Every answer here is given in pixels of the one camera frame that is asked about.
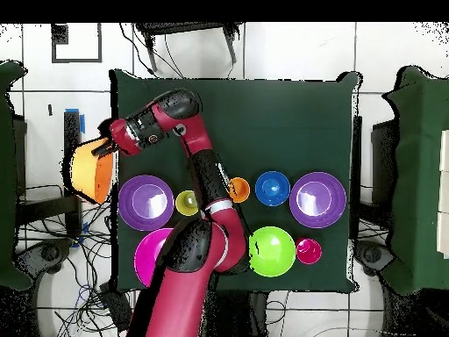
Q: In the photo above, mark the large yellow-orange plastic bowl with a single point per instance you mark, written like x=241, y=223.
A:
x=84, y=172

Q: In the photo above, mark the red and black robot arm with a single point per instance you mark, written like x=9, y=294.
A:
x=186, y=281

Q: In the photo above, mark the purple plastic bowl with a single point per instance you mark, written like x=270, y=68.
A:
x=145, y=203
x=317, y=200

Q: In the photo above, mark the yellow plastic cup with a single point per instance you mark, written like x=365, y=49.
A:
x=186, y=203

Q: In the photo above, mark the green cloth side table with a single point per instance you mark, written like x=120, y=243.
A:
x=7, y=175
x=417, y=175

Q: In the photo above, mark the large pink plastic bowl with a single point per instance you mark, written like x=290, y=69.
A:
x=147, y=256

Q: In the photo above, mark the black floor stand base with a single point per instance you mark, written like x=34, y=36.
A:
x=372, y=255
x=49, y=252

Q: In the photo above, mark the black metal stand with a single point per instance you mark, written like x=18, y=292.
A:
x=182, y=27

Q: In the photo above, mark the orange plastic cup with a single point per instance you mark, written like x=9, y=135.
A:
x=241, y=189

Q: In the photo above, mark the dark green table cloth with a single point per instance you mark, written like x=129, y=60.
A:
x=280, y=133

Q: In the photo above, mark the blue plastic bowl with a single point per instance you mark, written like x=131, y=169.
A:
x=272, y=188

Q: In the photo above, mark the black power adapter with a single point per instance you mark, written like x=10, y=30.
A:
x=115, y=309

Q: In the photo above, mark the green plastic bowl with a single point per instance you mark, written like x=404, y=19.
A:
x=273, y=251

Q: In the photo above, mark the red plastic cup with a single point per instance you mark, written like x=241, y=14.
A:
x=308, y=251

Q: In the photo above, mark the white boxes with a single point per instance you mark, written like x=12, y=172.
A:
x=444, y=193

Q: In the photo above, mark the black table frame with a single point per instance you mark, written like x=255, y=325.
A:
x=357, y=175
x=72, y=158

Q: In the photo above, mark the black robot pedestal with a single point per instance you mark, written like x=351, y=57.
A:
x=238, y=316

